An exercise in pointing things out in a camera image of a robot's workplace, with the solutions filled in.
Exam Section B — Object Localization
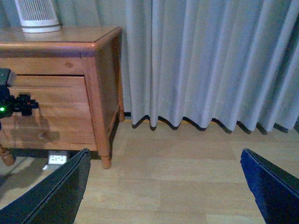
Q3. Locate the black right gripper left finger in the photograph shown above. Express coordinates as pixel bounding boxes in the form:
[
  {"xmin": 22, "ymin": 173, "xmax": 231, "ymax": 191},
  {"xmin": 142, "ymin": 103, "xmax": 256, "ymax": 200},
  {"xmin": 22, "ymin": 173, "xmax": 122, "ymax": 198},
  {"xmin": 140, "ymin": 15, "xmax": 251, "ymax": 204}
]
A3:
[{"xmin": 0, "ymin": 148, "xmax": 91, "ymax": 224}]

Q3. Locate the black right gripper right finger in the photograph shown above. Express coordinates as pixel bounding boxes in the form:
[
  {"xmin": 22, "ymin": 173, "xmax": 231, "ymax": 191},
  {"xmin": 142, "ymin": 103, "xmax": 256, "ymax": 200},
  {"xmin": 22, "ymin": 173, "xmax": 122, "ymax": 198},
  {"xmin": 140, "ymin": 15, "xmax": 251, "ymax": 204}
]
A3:
[{"xmin": 241, "ymin": 148, "xmax": 299, "ymax": 224}]

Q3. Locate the wooden nightstand cabinet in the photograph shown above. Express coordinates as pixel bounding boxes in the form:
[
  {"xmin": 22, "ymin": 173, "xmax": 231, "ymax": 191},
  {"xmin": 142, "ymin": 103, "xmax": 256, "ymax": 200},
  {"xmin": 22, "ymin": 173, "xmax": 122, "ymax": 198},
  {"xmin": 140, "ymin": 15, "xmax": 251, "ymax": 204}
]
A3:
[{"xmin": 0, "ymin": 26, "xmax": 124, "ymax": 169}]

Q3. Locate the white slatted air purifier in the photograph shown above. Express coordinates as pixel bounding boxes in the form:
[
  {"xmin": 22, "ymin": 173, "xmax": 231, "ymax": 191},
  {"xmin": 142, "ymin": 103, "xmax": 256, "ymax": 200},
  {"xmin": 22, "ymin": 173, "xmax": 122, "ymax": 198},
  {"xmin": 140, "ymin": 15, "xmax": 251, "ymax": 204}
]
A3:
[{"xmin": 15, "ymin": 0, "xmax": 61, "ymax": 33}]

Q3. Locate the grey right curtain panel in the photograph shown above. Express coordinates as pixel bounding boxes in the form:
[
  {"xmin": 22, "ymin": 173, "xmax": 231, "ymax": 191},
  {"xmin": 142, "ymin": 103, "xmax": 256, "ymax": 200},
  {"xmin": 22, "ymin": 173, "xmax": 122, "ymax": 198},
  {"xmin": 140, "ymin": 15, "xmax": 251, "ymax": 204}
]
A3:
[{"xmin": 125, "ymin": 0, "xmax": 299, "ymax": 132}]

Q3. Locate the wooden top drawer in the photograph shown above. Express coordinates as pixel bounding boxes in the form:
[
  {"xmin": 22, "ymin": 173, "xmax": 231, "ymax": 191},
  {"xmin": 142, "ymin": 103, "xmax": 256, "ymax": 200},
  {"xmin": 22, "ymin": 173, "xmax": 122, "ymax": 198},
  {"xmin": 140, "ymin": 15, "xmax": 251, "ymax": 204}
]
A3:
[{"xmin": 10, "ymin": 75, "xmax": 91, "ymax": 119}]

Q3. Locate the wooden bottom drawer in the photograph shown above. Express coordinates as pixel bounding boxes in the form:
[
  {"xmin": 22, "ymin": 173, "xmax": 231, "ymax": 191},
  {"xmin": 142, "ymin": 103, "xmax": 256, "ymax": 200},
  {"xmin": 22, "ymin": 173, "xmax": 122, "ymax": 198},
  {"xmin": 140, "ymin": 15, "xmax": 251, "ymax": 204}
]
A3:
[{"xmin": 0, "ymin": 116, "xmax": 96, "ymax": 151}]

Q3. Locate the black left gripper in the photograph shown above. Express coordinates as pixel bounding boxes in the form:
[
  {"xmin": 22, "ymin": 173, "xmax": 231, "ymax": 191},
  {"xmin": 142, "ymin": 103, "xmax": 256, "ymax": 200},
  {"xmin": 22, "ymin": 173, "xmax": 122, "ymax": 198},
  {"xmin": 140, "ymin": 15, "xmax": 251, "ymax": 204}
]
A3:
[{"xmin": 0, "ymin": 68, "xmax": 39, "ymax": 118}]

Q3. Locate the wooden drawer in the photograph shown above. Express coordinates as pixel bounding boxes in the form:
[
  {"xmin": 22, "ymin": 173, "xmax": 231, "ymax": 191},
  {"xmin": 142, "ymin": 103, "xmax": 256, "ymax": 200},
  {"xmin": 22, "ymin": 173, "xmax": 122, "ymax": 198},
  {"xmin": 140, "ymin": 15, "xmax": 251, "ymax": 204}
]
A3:
[
  {"xmin": 10, "ymin": 75, "xmax": 91, "ymax": 119},
  {"xmin": 0, "ymin": 116, "xmax": 96, "ymax": 151}
]

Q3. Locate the white floor power strip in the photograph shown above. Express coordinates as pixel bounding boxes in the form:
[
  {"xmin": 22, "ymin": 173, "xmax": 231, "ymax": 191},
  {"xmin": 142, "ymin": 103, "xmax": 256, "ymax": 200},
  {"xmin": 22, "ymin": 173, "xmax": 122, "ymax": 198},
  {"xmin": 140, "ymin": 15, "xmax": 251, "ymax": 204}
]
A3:
[{"xmin": 43, "ymin": 150, "xmax": 69, "ymax": 170}]

